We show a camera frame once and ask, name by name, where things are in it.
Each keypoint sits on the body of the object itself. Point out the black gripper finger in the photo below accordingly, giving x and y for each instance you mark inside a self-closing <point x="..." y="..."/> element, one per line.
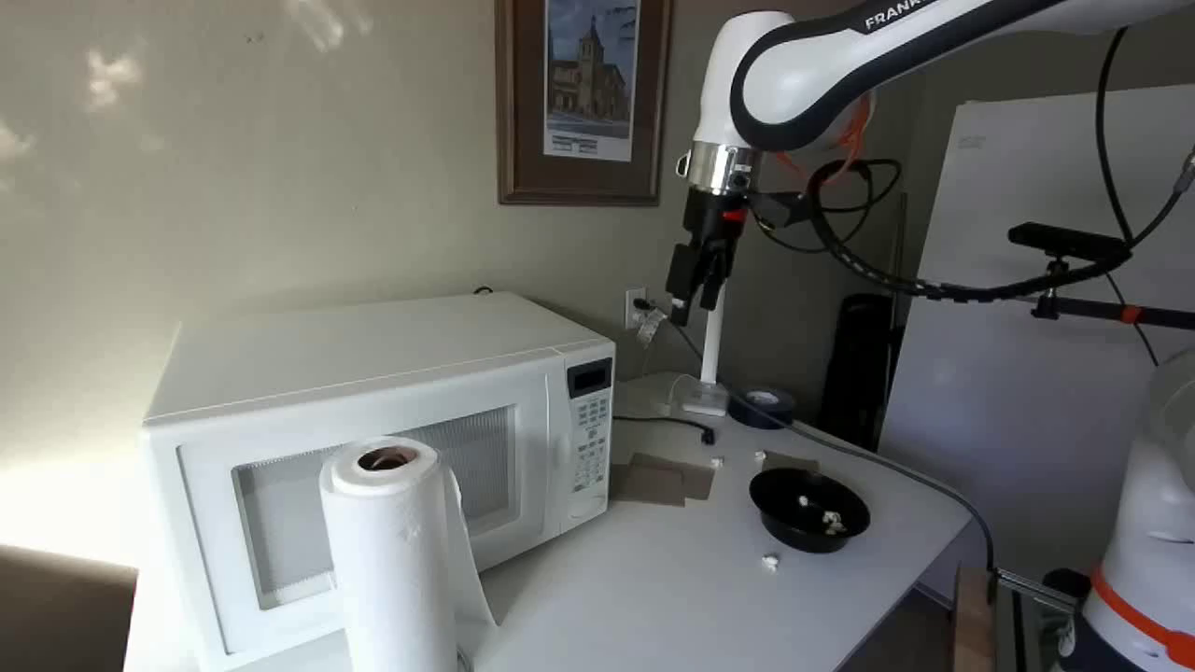
<point x="682" y="275"/>
<point x="709" y="287"/>

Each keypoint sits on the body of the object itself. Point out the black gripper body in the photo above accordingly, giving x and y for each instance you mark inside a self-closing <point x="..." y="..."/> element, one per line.
<point x="713" y="226"/>

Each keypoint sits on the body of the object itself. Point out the white paper towel roll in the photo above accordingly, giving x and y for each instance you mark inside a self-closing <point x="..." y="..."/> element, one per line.
<point x="392" y="560"/>

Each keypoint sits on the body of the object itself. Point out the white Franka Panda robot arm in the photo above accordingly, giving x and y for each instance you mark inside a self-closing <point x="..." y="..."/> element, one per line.
<point x="795" y="75"/>

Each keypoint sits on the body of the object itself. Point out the brown framed building picture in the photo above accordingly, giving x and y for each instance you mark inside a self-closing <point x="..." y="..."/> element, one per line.
<point x="582" y="174"/>

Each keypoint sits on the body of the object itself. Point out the black tower speaker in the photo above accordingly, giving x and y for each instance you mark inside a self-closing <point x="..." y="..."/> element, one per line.
<point x="857" y="374"/>

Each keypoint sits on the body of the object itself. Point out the brown cardboard piece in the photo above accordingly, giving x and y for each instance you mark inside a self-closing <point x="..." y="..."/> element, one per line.
<point x="658" y="480"/>

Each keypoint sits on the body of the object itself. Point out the black bowl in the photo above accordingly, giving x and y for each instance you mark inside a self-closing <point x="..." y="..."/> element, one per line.
<point x="806" y="514"/>

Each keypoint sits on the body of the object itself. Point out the small white scrap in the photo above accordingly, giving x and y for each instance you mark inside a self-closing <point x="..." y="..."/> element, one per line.
<point x="769" y="560"/>

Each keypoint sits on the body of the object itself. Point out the white microwave oven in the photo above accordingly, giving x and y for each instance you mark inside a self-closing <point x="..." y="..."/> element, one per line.
<point x="374" y="361"/>

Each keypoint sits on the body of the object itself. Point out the white board panel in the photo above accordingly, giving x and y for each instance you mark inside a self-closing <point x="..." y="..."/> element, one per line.
<point x="1022" y="412"/>

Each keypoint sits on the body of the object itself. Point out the wooden plank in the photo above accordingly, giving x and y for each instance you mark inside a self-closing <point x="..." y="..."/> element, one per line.
<point x="973" y="628"/>

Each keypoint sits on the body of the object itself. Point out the white wall outlet with plug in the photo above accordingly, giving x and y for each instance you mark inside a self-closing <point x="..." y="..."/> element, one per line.
<point x="645" y="311"/>

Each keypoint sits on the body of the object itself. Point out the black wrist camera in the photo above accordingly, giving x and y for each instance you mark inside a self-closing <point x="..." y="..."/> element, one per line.
<point x="779" y="210"/>

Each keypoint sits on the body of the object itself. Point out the white post stand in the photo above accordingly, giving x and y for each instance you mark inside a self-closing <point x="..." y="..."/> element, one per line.
<point x="709" y="355"/>

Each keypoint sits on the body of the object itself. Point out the black camera bar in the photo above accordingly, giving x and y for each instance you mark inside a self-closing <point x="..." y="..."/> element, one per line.
<point x="1069" y="240"/>

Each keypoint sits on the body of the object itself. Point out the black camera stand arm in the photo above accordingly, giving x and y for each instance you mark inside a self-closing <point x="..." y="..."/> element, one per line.
<point x="1095" y="306"/>

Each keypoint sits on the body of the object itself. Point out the aluminium frame profile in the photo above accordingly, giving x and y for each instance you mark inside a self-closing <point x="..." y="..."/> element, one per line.
<point x="1033" y="617"/>

